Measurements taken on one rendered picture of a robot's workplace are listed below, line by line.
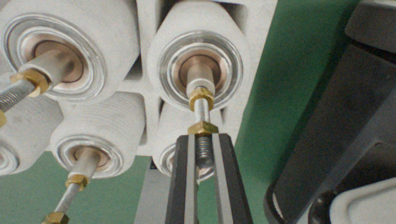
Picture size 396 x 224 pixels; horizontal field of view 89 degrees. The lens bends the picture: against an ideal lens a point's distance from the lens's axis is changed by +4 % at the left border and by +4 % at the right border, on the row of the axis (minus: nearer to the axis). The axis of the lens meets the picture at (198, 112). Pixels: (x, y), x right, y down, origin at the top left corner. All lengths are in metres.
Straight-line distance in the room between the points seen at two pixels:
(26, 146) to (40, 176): 0.56
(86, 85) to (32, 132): 0.13
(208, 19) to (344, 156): 0.35
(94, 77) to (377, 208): 0.34
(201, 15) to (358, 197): 0.30
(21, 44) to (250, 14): 0.21
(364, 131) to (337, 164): 0.08
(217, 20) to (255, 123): 0.42
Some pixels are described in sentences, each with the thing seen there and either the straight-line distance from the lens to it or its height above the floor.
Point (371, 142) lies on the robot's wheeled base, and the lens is 0.42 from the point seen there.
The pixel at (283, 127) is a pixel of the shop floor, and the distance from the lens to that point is 0.60.
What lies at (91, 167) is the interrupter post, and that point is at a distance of 0.25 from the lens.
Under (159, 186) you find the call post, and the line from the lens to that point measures 0.40.
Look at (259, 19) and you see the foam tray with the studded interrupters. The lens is 0.24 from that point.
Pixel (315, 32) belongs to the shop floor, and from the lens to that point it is 0.49.
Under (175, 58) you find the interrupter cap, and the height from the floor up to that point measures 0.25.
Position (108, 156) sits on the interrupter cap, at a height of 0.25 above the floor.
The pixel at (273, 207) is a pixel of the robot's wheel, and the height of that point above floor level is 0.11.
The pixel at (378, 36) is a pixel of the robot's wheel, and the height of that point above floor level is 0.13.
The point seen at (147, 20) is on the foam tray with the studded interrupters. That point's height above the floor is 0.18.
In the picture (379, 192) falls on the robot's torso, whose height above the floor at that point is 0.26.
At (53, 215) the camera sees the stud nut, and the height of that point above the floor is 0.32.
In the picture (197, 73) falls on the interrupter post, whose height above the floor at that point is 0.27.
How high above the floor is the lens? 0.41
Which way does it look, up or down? 54 degrees down
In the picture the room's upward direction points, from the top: 178 degrees clockwise
